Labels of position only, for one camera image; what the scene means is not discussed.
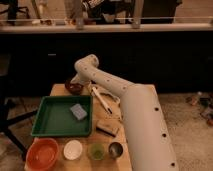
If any small metal cup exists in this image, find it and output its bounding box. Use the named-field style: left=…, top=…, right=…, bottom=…
left=108, top=142, right=123, bottom=159

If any long counter shelf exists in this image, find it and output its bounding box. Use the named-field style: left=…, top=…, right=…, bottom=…
left=0, top=22, right=213, bottom=34

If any white handled knife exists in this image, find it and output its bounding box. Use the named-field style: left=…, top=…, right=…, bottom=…
left=92, top=87, right=112, bottom=114

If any grey blue sponge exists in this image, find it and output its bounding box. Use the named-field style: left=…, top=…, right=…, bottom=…
left=70, top=104, right=87, bottom=120

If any green plastic tray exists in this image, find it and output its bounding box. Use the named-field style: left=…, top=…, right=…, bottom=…
left=31, top=95, right=93, bottom=137

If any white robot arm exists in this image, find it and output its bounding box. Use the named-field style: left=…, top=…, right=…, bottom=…
left=72, top=54, right=179, bottom=171

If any orange bowl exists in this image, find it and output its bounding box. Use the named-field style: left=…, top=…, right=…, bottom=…
left=26, top=138, right=59, bottom=171

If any wooden block brush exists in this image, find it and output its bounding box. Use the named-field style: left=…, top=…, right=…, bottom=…
left=96, top=120, right=119, bottom=137

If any dark red bowl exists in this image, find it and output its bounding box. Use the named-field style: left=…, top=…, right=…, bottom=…
left=65, top=79, right=83, bottom=95

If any black office chair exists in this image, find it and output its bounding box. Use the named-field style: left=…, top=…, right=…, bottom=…
left=0, top=53, right=37, bottom=160

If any small green cup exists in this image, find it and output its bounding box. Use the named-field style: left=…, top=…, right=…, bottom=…
left=87, top=143, right=105, bottom=160

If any grey metal spatula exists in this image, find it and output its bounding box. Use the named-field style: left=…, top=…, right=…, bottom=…
left=100, top=91, right=120, bottom=104

